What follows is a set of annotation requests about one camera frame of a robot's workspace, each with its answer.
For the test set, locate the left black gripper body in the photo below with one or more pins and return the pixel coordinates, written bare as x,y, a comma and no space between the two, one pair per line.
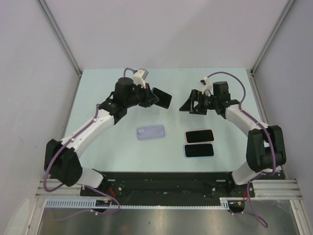
139,94

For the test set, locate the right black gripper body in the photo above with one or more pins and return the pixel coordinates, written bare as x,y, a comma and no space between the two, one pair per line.
205,103

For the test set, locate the blue phone case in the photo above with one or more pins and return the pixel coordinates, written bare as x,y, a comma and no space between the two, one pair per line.
188,157

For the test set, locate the aluminium frame post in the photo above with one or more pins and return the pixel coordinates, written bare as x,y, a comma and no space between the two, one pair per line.
273,34
59,35

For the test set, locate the aluminium cross rail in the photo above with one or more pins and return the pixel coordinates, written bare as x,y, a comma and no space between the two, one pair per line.
259,190

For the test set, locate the black phone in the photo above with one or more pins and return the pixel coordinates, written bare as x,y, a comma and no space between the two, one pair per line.
164,99
198,149
199,136

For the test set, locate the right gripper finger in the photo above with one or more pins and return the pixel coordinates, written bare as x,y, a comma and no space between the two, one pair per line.
194,95
187,106

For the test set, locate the pink phone case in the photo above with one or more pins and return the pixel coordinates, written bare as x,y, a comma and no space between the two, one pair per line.
187,137

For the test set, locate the right aluminium frame post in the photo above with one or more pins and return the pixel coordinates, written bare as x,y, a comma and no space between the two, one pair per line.
273,34

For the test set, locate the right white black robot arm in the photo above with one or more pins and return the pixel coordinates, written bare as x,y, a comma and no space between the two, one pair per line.
265,150

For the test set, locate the purple phone case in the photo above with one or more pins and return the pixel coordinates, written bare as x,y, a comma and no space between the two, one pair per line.
150,132

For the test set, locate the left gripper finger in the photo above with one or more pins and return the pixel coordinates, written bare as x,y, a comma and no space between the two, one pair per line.
148,91
148,101

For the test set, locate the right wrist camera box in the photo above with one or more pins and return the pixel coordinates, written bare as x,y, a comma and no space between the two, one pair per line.
207,87

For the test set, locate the left aluminium frame post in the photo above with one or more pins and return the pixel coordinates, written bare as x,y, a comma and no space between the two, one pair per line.
59,35

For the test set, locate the white slotted cable duct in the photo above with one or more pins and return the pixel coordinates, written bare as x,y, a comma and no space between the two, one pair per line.
106,204

